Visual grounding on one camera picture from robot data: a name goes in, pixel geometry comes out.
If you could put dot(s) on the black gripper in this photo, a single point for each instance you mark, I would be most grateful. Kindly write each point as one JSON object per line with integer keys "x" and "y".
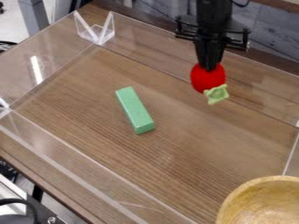
{"x": 212, "y": 27}

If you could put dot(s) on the red plush strawberry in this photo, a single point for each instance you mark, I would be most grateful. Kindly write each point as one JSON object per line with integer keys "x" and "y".
{"x": 209, "y": 83}

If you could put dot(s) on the green rectangular block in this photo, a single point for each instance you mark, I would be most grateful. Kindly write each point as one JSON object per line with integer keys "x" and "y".
{"x": 135, "y": 110}

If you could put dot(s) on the clear acrylic tray walls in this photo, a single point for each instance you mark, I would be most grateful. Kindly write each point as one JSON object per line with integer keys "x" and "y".
{"x": 67, "y": 137}

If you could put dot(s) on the wooden bowl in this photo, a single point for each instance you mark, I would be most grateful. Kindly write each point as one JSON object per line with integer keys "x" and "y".
{"x": 263, "y": 201}

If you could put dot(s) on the black equipment under table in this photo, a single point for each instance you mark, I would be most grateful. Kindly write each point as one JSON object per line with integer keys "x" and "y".
{"x": 21, "y": 207}

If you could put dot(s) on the grey post in background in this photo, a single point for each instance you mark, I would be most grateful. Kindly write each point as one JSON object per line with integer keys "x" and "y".
{"x": 33, "y": 15}

